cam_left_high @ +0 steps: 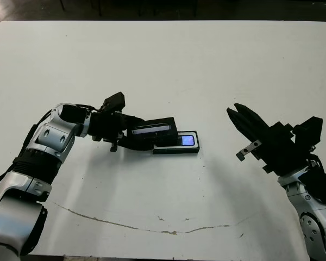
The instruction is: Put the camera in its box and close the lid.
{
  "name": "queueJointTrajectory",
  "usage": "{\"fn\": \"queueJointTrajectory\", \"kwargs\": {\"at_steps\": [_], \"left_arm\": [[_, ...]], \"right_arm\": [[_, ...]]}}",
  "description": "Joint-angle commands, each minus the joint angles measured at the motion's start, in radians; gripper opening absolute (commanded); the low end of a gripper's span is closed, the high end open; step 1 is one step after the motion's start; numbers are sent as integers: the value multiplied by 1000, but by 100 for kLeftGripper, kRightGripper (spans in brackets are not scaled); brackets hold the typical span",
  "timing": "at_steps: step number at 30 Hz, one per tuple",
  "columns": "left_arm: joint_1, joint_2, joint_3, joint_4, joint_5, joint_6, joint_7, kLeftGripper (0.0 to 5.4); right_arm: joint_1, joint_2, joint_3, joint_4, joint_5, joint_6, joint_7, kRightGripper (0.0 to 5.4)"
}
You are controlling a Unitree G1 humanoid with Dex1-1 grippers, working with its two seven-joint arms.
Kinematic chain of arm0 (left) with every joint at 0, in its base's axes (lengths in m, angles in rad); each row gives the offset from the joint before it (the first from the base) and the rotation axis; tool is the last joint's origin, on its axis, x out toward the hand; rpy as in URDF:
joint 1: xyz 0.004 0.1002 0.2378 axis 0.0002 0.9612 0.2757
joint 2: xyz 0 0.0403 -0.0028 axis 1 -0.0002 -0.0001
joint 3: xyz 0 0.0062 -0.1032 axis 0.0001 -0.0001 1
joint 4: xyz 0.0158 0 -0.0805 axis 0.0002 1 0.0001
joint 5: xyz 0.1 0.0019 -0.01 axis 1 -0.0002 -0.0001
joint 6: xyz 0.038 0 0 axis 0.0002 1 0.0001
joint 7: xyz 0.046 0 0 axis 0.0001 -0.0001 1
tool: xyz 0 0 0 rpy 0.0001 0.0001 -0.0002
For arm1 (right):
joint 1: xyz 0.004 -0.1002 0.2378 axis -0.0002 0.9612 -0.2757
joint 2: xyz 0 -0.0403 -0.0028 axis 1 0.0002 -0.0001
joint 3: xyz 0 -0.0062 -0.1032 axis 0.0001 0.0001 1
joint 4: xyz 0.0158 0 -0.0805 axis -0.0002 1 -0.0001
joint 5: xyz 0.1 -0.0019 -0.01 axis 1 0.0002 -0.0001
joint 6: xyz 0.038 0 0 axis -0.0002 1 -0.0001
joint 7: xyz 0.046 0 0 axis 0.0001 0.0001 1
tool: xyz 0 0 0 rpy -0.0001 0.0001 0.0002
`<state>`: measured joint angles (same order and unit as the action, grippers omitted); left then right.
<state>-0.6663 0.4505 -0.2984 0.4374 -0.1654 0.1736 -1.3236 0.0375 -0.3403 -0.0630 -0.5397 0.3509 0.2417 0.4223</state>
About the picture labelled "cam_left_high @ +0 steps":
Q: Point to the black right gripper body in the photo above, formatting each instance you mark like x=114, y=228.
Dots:
x=282, y=152

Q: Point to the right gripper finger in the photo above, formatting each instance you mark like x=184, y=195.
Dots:
x=243, y=129
x=255, y=122

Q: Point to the black printed box lid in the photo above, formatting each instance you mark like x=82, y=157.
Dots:
x=163, y=138

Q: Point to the black box with white insert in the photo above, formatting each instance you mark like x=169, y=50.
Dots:
x=179, y=151

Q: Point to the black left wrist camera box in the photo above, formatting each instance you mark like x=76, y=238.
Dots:
x=114, y=102

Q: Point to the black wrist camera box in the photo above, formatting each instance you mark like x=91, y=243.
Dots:
x=309, y=131
x=114, y=102

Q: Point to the slim black camera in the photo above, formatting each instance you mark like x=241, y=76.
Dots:
x=187, y=140

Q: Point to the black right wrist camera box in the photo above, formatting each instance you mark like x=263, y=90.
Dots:
x=309, y=131

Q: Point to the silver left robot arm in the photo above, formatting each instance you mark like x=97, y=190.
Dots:
x=49, y=136

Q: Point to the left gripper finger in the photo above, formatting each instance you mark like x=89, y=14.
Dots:
x=135, y=146
x=133, y=121

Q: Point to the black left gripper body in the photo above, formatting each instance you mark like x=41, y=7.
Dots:
x=106, y=126

